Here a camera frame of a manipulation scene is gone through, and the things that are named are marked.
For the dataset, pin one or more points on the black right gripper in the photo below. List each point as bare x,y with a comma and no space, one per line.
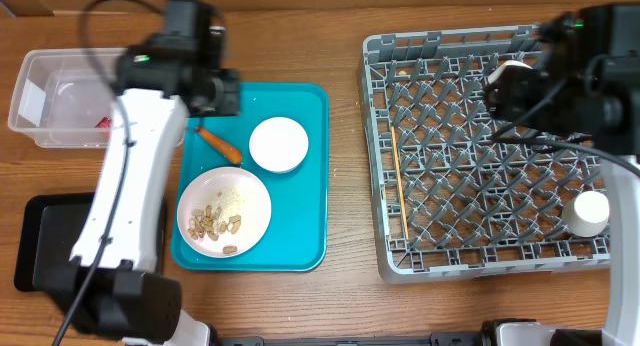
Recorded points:
503,93

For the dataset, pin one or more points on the grey plastic dishwasher rack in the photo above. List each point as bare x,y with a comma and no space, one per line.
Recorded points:
474,208

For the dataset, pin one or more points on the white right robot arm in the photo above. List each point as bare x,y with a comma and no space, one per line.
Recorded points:
620,172

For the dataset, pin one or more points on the clear plastic bin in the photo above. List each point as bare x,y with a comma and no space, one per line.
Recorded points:
59,101

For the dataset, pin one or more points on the teal plastic tray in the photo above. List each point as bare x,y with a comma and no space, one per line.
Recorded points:
296,238

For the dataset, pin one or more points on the pink plate with peanuts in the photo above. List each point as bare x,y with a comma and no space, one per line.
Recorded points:
224,212

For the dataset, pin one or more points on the wooden chopstick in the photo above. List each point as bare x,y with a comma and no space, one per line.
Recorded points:
400,189

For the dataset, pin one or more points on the orange carrot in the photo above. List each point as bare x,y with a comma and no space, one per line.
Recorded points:
230,152

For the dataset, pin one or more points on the black tray bin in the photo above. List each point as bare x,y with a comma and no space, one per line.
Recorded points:
53,223

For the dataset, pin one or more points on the white cup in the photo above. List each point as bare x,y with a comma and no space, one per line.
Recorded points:
587,215

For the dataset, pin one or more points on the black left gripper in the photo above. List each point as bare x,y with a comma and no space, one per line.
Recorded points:
232,107

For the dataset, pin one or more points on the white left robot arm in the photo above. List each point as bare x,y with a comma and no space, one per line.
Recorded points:
110,286

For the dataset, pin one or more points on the pink bowl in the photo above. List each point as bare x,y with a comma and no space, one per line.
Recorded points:
278,144

